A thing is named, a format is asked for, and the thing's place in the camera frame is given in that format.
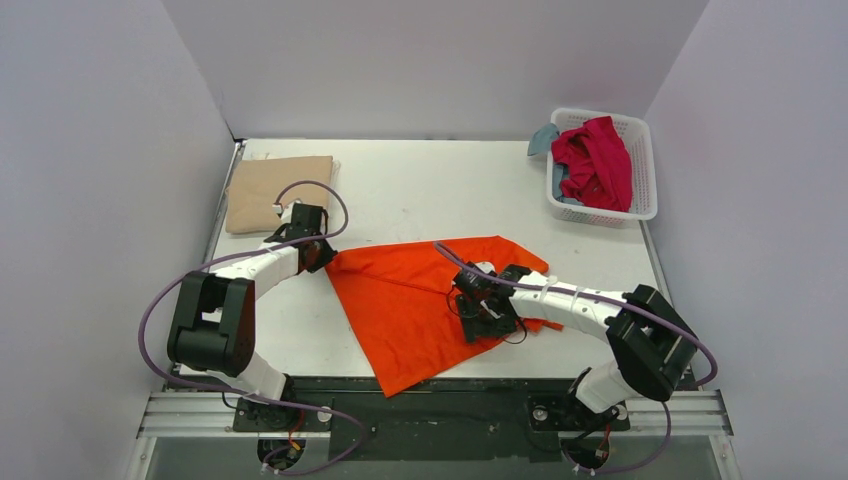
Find orange t shirt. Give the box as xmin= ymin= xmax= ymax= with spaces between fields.
xmin=324 ymin=235 xmax=564 ymax=399

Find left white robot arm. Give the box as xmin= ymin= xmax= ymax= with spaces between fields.
xmin=167 ymin=202 xmax=337 ymax=430

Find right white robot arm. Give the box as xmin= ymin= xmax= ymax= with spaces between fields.
xmin=452 ymin=262 xmax=698 ymax=429

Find folded beige t shirt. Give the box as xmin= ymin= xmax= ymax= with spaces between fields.
xmin=224 ymin=156 xmax=334 ymax=235

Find crimson red t shirt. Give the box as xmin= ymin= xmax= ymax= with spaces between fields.
xmin=551 ymin=116 xmax=633 ymax=212

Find teal blue t shirt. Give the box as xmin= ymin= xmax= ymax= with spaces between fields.
xmin=527 ymin=123 xmax=561 ymax=157

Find white plastic laundry basket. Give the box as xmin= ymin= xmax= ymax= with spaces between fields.
xmin=545 ymin=107 xmax=658 ymax=228

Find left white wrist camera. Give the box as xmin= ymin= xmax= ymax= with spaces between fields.
xmin=272 ymin=199 xmax=301 ymax=223

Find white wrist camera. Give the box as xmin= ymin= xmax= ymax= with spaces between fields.
xmin=474 ymin=262 xmax=497 ymax=276
xmin=272 ymin=199 xmax=301 ymax=223

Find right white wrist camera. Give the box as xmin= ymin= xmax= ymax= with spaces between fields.
xmin=474 ymin=262 xmax=497 ymax=276

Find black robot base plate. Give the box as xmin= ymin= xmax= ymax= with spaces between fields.
xmin=225 ymin=377 xmax=668 ymax=472

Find aluminium rail frame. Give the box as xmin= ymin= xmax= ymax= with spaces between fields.
xmin=137 ymin=391 xmax=733 ymax=438

